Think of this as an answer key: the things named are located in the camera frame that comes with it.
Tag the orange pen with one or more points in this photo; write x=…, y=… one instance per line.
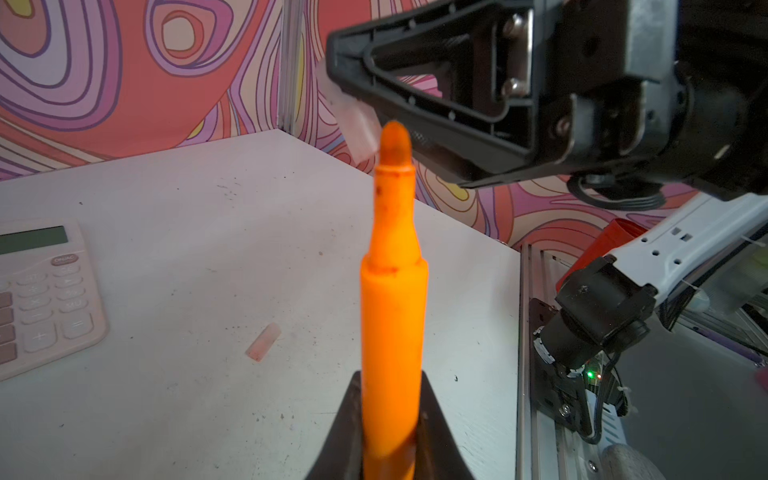
x=394, y=282

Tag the clear pen cap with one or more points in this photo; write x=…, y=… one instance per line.
x=260, y=347
x=357, y=121

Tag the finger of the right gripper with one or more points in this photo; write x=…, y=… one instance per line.
x=469, y=80

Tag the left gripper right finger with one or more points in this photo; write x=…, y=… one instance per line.
x=437, y=454

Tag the pink calculator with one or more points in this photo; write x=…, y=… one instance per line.
x=50, y=301

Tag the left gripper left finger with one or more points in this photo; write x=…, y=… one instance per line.
x=341, y=456

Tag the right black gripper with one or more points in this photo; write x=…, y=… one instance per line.
x=640, y=94

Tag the grey microphone windscreen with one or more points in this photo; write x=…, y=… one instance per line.
x=622, y=462

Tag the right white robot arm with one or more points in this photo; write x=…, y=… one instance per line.
x=604, y=307

